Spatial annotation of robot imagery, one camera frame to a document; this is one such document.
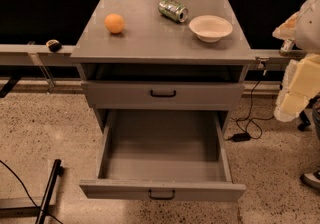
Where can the person leg in jeans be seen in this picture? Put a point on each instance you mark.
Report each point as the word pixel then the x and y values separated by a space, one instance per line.
pixel 316 116

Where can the metal rail clamp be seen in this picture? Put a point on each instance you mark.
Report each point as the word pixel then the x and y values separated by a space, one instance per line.
pixel 262 62

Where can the grey metal rail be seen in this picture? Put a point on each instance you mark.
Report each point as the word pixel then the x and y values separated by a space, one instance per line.
pixel 39 55

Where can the grey drawer cabinet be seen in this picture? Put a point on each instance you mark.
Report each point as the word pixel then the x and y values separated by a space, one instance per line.
pixel 154 48

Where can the orange fruit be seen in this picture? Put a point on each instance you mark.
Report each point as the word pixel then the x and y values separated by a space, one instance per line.
pixel 114 23

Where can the small black yellow object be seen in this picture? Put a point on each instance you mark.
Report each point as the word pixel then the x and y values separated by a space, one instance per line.
pixel 53 45

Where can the clear plastic bottle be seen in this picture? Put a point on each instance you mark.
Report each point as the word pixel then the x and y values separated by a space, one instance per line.
pixel 287 47

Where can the black tripod leg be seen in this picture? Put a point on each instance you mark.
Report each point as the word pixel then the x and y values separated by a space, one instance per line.
pixel 304 120

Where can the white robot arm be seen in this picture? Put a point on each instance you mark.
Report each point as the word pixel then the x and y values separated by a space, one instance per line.
pixel 301 81

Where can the black metal stand leg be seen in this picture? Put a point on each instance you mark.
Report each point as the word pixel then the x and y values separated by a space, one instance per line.
pixel 28 207

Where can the green soda can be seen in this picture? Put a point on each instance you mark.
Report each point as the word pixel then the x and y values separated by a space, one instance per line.
pixel 173 10

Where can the white bowl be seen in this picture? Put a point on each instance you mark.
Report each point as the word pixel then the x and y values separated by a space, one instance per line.
pixel 209 28

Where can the grey top drawer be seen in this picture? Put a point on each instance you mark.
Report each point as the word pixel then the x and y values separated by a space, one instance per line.
pixel 162 95

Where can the grey sneaker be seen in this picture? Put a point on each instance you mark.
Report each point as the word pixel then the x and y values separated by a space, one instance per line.
pixel 312 180

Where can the grey drawer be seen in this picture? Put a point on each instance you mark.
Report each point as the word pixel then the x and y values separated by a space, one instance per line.
pixel 162 95
pixel 163 155

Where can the black power adapter with cable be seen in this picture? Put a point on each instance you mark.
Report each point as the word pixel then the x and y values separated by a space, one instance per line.
pixel 245 122

